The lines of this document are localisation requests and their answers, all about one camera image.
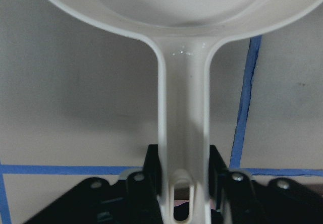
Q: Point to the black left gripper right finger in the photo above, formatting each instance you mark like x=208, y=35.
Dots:
x=240, y=199

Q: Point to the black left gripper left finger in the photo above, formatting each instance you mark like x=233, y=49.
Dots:
x=132, y=199

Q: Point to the white plastic dustpan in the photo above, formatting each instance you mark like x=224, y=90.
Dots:
x=185, y=34

